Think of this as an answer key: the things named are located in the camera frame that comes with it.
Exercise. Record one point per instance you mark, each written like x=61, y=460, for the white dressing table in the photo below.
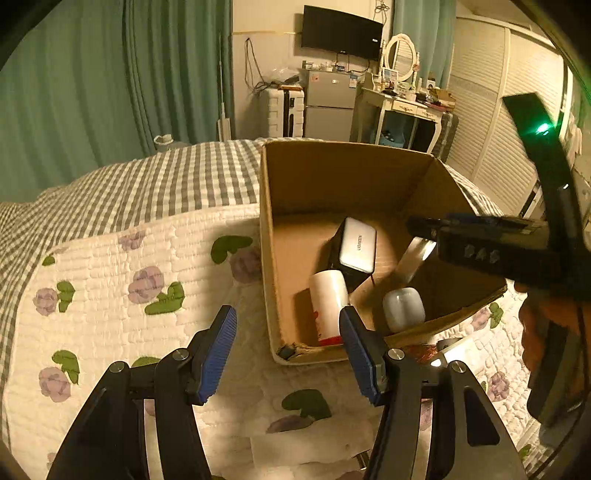
x=392, y=106

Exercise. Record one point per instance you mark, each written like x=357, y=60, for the white floral quilt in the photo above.
x=115, y=300

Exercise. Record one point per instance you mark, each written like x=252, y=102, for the small white basket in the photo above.
x=163, y=141

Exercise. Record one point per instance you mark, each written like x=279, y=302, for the black box with silver lid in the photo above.
x=358, y=244

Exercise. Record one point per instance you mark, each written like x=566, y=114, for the cardboard box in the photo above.
x=323, y=184

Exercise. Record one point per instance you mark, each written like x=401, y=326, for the white louvred wardrobe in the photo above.
x=498, y=129

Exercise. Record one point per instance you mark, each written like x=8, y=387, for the black wall television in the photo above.
x=341, y=32

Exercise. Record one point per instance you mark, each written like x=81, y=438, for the white mop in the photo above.
x=224, y=124

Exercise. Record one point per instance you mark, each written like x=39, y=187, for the oval white-framed mirror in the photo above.
x=400, y=57

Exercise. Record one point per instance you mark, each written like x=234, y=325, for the shiny silver object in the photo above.
x=411, y=263

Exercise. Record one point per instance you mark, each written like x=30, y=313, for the green curtain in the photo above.
x=429, y=27
x=92, y=83

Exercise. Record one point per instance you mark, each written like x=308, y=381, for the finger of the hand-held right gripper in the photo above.
x=485, y=225

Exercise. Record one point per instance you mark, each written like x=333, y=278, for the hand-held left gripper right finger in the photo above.
x=361, y=362

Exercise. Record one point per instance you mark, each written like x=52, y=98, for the silver fridge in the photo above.
x=330, y=101

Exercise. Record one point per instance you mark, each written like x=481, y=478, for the white suitcase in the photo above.
x=281, y=113

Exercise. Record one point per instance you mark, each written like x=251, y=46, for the dark checked suitcase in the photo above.
x=448, y=134

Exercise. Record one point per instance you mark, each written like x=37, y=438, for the person's right hand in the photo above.
x=531, y=323

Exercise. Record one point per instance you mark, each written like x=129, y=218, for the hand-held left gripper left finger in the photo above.
x=216, y=357

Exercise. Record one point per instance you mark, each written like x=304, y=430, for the grey checked blanket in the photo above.
x=138, y=184

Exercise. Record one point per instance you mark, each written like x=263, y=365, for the pale grey cup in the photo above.
x=404, y=307

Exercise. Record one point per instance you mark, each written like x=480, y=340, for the white bottle with red label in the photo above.
x=328, y=300

